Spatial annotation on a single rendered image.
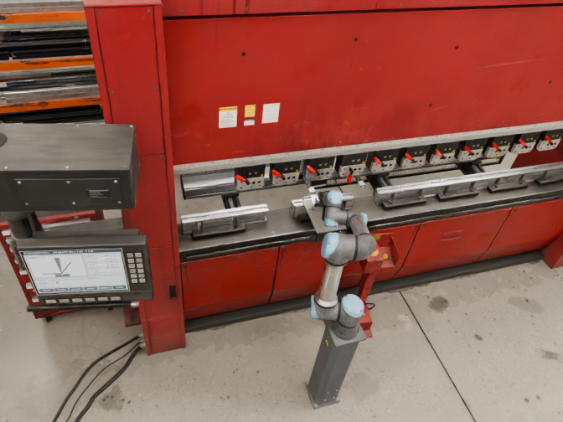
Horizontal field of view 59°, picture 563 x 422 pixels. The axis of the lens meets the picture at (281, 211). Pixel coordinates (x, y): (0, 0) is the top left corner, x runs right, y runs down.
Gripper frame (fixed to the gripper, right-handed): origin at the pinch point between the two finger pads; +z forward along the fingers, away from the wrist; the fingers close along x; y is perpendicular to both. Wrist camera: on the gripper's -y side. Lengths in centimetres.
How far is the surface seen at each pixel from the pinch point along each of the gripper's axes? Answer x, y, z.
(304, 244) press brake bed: 7.2, -21.5, 15.4
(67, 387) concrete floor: 151, -105, 44
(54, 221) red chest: 147, -6, -1
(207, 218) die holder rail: 66, -6, 1
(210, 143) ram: 64, 28, -42
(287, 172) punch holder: 22.2, 17.6, -18.5
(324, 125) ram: 6, 39, -39
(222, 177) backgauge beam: 56, 21, 21
